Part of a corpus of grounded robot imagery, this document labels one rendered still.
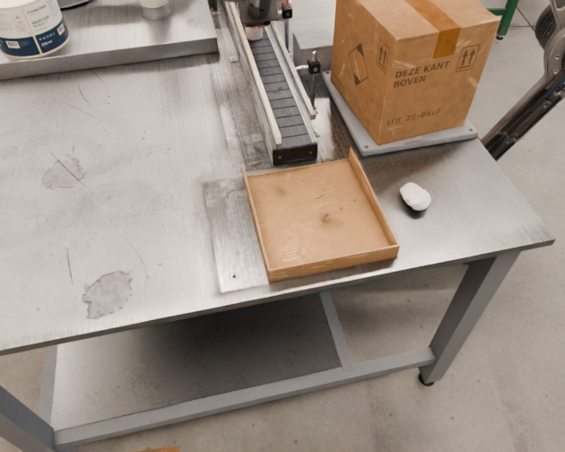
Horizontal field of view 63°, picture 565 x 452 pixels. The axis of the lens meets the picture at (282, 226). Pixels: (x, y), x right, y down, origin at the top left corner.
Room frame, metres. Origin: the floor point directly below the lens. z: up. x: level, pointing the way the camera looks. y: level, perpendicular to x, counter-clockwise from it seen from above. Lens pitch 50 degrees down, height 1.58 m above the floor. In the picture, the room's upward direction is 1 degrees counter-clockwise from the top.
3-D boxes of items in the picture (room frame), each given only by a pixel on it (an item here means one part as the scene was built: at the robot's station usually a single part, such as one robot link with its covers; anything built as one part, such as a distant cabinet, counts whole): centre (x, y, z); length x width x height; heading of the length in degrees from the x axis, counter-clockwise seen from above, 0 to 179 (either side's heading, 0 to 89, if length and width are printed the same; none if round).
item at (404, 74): (1.04, -0.30, 0.99); 0.30 x 0.24 x 0.27; 18
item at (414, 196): (0.70, -0.29, 0.85); 0.08 x 0.07 x 0.04; 163
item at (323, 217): (0.67, -0.07, 0.85); 0.30 x 0.26 x 0.04; 12
